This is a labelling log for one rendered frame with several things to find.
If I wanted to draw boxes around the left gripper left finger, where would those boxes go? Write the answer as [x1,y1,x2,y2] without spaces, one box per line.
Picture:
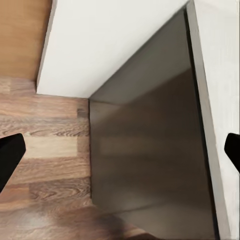
[0,133,26,193]

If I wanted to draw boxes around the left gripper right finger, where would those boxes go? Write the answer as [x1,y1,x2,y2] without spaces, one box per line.
[224,133,240,173]

